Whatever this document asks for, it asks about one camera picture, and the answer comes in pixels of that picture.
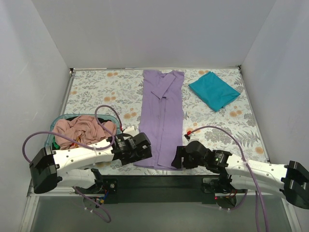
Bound purple t shirt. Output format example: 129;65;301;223
134;70;184;170

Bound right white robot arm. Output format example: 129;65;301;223
171;141;309;209

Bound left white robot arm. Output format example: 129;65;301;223
29;132;152;194

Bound floral tablecloth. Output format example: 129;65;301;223
64;69;269;162

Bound pink t shirt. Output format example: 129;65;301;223
52;115;117;145

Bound folded teal t shirt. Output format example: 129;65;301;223
189;72;240;112

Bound green garment in basket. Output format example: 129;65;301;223
53;141;60;150

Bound teal plastic basket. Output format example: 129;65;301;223
44;114;121;148

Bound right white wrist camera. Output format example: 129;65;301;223
184;129;200;144

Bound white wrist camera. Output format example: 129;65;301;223
123;126;139;137
184;129;200;144

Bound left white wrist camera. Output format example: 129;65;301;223
123;126;139;137

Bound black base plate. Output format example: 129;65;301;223
97;175;235;204

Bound aluminium frame rail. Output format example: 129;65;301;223
21;175;302;232

